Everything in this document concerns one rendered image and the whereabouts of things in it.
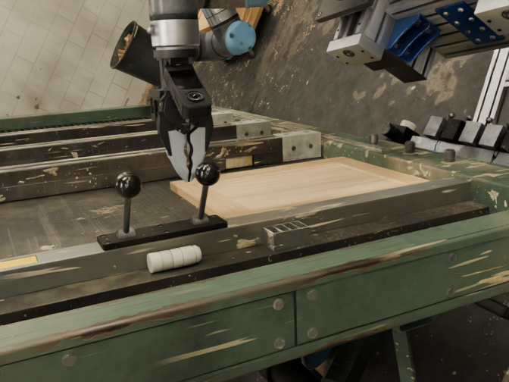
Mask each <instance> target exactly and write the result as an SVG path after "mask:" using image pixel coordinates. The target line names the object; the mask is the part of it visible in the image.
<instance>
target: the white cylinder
mask: <svg viewBox="0 0 509 382"><path fill-rule="evenodd" d="M199 261H201V250H200V248H199V247H198V246H196V245H194V246H184V247H179V248H175V249H169V250H164V251H160V252H153V253H149V254H147V265H148V269H149V271H150V272H151V273H156V272H160V271H166V270H170V269H171V268H172V269H174V268H181V267H184V266H188V265H194V264H195V263H199Z"/></svg>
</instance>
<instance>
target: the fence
mask: <svg viewBox="0 0 509 382"><path fill-rule="evenodd" d="M469 200H470V181H467V180H462V179H458V178H455V177H448V178H444V179H439V180H432V181H427V182H423V183H415V184H411V185H407V186H399V187H394V188H390V189H382V190H377V191H373V192H369V193H361V194H357V195H353V196H345V197H340V198H336V199H328V200H323V201H319V202H312V203H308V204H303V205H295V206H291V207H286V208H278V209H274V210H269V211H262V212H258V213H253V214H246V215H241V216H237V217H232V218H224V220H225V221H227V224H228V227H227V228H223V229H219V230H211V231H207V232H203V233H195V234H191V235H187V236H179V237H175V238H171V239H166V240H159V241H155V242H150V243H143V244H139V245H134V246H127V247H123V248H119V249H112V250H108V251H104V250H103V249H102V248H101V247H100V245H99V244H98V242H96V243H88V244H83V245H79V246H71V247H67V248H63V249H55V250H51V251H46V252H38V253H34V254H29V255H22V256H18V257H13V258H6V259H1V260H0V262H3V261H10V260H15V259H19V258H27V257H31V256H36V259H37V261H38V262H34V263H30V264H25V265H18V266H14V267H9V268H2V269H0V299H3V298H7V297H11V296H17V295H21V294H25V293H32V292H36V291H40V290H47V289H50V288H54V287H61V286H64V285H68V284H72V283H79V282H83V281H87V280H94V279H97V278H101V277H108V276H111V275H115V274H122V273H126V272H130V271H137V270H141V269H144V268H148V265H147V254H149V253H153V252H160V251H164V250H169V249H175V248H179V247H184V246H194V245H196V246H198V247H199V248H200V250H201V256H206V255H213V254H217V253H221V252H227V251H231V250H235V249H241V248H245V247H249V246H256V245H260V244H263V227H269V226H273V225H277V224H284V223H288V222H292V221H300V222H302V223H303V224H306V225H308V226H311V233H317V232H321V231H325V230H331V229H336V228H340V227H347V226H350V225H354V224H361V223H364V222H368V221H375V220H379V219H383V218H390V217H394V216H397V215H401V214H408V213H411V212H416V211H422V210H426V209H430V208H437V207H441V206H444V205H451V204H455V203H459V202H466V201H469Z"/></svg>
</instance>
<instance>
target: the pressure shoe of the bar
mask: <svg viewBox="0 0 509 382"><path fill-rule="evenodd" d="M246 166H252V155H246V156H239V157H234V158H225V169H230V168H240V167H246Z"/></svg>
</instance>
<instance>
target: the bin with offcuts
mask: <svg viewBox="0 0 509 382"><path fill-rule="evenodd" d="M153 50H156V48H154V47H153V46H152V43H151V34H148V32H147V30H146V29H144V28H143V27H141V26H140V25H138V24H137V22H136V21H134V20H133V21H131V22H130V23H129V24H128V25H127V26H126V28H125V29H124V31H123V32H122V34H121V36H120V38H119V40H118V42H117V44H116V46H115V49H114V52H113V55H112V57H111V62H110V68H111V69H116V70H119V71H121V72H124V73H125V74H129V75H130V76H133V77H135V78H138V79H140V80H143V81H145V82H147V83H150V84H152V85H154V86H157V87H159V86H161V73H160V64H159V61H158V60H157V58H154V52H153Z"/></svg>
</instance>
